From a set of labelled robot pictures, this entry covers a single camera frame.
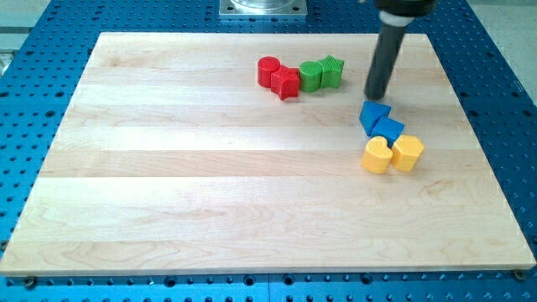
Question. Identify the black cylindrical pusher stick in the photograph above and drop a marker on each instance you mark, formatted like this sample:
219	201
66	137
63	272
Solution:
385	54

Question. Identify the green cylinder block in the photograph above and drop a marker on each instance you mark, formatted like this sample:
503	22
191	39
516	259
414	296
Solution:
310	73

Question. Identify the light wooden board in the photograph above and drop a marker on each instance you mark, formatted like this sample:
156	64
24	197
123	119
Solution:
172	159

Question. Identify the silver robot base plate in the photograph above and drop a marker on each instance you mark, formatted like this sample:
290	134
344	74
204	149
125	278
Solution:
262	8

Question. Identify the green star block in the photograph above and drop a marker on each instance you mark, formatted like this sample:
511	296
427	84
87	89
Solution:
331	72

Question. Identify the red cylinder block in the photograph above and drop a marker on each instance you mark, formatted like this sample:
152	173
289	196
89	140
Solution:
266	66

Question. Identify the yellow heart block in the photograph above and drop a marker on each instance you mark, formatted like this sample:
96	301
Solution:
377	155

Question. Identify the red star block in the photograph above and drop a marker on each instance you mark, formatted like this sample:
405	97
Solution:
285	82

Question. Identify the blue triangle block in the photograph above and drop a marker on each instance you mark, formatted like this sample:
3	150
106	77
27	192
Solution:
370	114

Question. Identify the blue cube block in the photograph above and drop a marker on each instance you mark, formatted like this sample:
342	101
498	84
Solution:
389	129

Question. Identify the blue perforated metal table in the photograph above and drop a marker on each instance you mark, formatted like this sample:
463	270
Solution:
37	86

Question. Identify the yellow hexagon block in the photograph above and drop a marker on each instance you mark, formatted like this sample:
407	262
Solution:
406	150

